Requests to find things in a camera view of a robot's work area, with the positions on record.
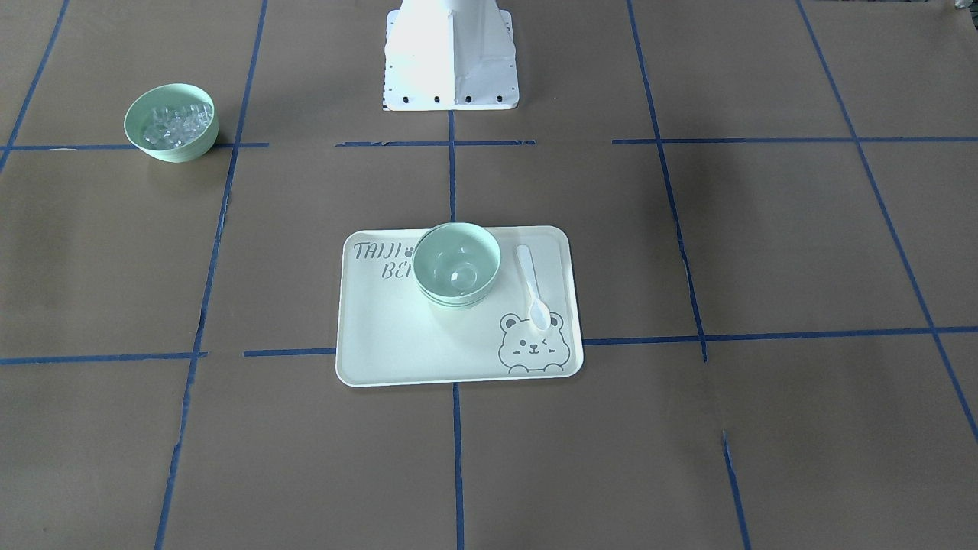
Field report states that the green bowl on tray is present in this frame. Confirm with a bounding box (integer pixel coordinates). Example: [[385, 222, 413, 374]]
[[426, 295, 486, 310]]

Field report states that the white plastic spoon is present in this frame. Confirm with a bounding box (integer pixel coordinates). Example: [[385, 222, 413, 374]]
[[516, 244, 551, 332]]

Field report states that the cream bear tray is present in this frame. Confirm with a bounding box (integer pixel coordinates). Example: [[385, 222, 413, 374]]
[[335, 225, 584, 387]]

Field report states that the green bowl with ice cubes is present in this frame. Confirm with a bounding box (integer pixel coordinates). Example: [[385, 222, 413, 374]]
[[123, 83, 219, 163]]

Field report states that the white camera stand pillar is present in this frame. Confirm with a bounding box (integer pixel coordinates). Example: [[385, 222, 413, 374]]
[[382, 1, 520, 112]]

